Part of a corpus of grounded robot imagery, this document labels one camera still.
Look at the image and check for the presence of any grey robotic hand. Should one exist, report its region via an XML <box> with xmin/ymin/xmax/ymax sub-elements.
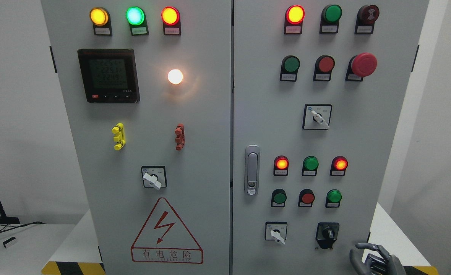
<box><xmin>349</xmin><ymin>243</ymin><xmax>407</xmax><ymax>275</ymax></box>

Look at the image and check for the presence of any black rotary knob switch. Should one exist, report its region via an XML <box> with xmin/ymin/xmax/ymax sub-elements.
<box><xmin>316</xmin><ymin>222</ymin><xmax>340</xmax><ymax>249</ymax></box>

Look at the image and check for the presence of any green push button lower right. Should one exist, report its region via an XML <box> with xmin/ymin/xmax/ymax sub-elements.
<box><xmin>325</xmin><ymin>189</ymin><xmax>342</xmax><ymax>208</ymax></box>

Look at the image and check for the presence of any green push button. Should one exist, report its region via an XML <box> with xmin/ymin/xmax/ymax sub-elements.
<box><xmin>271</xmin><ymin>189</ymin><xmax>287</xmax><ymax>208</ymax></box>
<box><xmin>325</xmin><ymin>189</ymin><xmax>342</xmax><ymax>208</ymax></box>
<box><xmin>280</xmin><ymin>55</ymin><xmax>300</xmax><ymax>82</ymax></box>

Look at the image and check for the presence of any red push button lower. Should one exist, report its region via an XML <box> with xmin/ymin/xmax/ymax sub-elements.
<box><xmin>298</xmin><ymin>189</ymin><xmax>316</xmax><ymax>208</ymax></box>

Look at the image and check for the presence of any red push button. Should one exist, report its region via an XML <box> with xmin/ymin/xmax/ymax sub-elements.
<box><xmin>298</xmin><ymin>189</ymin><xmax>316</xmax><ymax>208</ymax></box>
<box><xmin>313</xmin><ymin>55</ymin><xmax>335</xmax><ymax>81</ymax></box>

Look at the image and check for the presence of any red light middle right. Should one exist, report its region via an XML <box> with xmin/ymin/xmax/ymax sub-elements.
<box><xmin>330</xmin><ymin>155</ymin><xmax>348</xmax><ymax>176</ymax></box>

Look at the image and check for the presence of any green light middle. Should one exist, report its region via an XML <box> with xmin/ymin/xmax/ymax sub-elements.
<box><xmin>301</xmin><ymin>155</ymin><xmax>319</xmax><ymax>176</ymax></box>

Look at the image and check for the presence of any green push button lower left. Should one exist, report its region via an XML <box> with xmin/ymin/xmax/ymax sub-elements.
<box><xmin>271</xmin><ymin>189</ymin><xmax>287</xmax><ymax>208</ymax></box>

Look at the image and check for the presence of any red light middle left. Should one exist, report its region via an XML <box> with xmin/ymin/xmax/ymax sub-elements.
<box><xmin>273</xmin><ymin>155</ymin><xmax>289</xmax><ymax>176</ymax></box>

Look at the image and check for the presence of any red emergency stop mushroom button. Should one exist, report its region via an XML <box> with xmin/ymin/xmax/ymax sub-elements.
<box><xmin>346</xmin><ymin>52</ymin><xmax>378</xmax><ymax>82</ymax></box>

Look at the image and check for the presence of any red push button upper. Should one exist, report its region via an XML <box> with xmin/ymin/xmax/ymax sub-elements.
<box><xmin>313</xmin><ymin>55</ymin><xmax>335</xmax><ymax>81</ymax></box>

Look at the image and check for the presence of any grey electrical control cabinet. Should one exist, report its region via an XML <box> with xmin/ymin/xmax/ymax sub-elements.
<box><xmin>41</xmin><ymin>0</ymin><xmax>429</xmax><ymax>275</ymax></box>

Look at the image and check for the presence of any green push button upper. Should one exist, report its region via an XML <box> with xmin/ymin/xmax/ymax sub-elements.
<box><xmin>280</xmin><ymin>55</ymin><xmax>300</xmax><ymax>82</ymax></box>

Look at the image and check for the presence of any red electrical hazard sticker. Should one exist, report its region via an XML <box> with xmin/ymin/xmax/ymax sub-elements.
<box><xmin>131</xmin><ymin>197</ymin><xmax>203</xmax><ymax>264</ymax></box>

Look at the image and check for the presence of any red terminal connector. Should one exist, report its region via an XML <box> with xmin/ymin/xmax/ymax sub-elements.
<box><xmin>174</xmin><ymin>123</ymin><xmax>185</xmax><ymax>151</ymax></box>

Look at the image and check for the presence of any dark red buzzer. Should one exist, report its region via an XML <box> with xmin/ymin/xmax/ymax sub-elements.
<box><xmin>354</xmin><ymin>5</ymin><xmax>380</xmax><ymax>34</ymax></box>

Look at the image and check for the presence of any green unlit light top right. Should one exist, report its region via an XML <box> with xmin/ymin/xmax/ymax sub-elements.
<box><xmin>319</xmin><ymin>5</ymin><xmax>342</xmax><ymax>34</ymax></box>

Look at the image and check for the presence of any red lit light top right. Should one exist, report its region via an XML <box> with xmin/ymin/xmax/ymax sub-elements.
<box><xmin>284</xmin><ymin>5</ymin><xmax>305</xmax><ymax>35</ymax></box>

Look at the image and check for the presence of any white lit indicator lamp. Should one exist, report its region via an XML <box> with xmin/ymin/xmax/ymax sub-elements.
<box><xmin>167</xmin><ymin>68</ymin><xmax>184</xmax><ymax>85</ymax></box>

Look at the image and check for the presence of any yellow terminal connector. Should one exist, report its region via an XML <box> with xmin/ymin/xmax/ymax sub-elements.
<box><xmin>111</xmin><ymin>123</ymin><xmax>126</xmax><ymax>151</ymax></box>

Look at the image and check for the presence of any white platform with hazard stripes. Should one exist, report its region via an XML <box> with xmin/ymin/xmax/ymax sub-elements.
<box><xmin>49</xmin><ymin>204</ymin><xmax>439</xmax><ymax>275</ymax></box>

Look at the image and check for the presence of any red lit indicator light left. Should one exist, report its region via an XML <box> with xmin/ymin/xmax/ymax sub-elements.
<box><xmin>161</xmin><ymin>6</ymin><xmax>182</xmax><ymax>36</ymax></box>

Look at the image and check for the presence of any black digital power meter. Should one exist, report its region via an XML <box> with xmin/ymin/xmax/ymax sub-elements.
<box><xmin>77</xmin><ymin>49</ymin><xmax>140</xmax><ymax>103</ymax></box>

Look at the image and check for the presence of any green lit indicator light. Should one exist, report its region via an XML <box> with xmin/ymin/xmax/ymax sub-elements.
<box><xmin>126</xmin><ymin>6</ymin><xmax>149</xmax><ymax>36</ymax></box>

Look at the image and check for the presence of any yellow indicator light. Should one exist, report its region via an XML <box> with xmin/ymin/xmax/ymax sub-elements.
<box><xmin>89</xmin><ymin>7</ymin><xmax>112</xmax><ymax>36</ymax></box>

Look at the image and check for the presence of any small white black usb dongle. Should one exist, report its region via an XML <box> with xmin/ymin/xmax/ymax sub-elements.
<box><xmin>3</xmin><ymin>237</ymin><xmax>18</xmax><ymax>249</ymax></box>

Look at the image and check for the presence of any white selector switch lower right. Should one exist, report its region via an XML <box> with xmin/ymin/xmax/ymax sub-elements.
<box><xmin>264</xmin><ymin>222</ymin><xmax>288</xmax><ymax>245</ymax></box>

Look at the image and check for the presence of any white selector switch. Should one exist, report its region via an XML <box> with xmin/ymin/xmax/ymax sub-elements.
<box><xmin>264</xmin><ymin>222</ymin><xmax>288</xmax><ymax>245</ymax></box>
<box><xmin>302</xmin><ymin>104</ymin><xmax>333</xmax><ymax>130</ymax></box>

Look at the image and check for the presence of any white selector switch upper right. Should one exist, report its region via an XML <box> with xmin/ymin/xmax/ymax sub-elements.
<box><xmin>302</xmin><ymin>104</ymin><xmax>333</xmax><ymax>130</ymax></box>

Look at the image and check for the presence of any silver door latch handle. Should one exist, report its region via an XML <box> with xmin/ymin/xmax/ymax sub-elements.
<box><xmin>245</xmin><ymin>145</ymin><xmax>261</xmax><ymax>196</ymax></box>

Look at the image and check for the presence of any white selector switch left door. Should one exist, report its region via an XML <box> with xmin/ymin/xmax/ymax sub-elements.
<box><xmin>141</xmin><ymin>165</ymin><xmax>167</xmax><ymax>190</ymax></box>

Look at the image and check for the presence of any black cable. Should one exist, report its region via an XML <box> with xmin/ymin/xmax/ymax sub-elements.
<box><xmin>0</xmin><ymin>221</ymin><xmax>46</xmax><ymax>239</ymax></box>

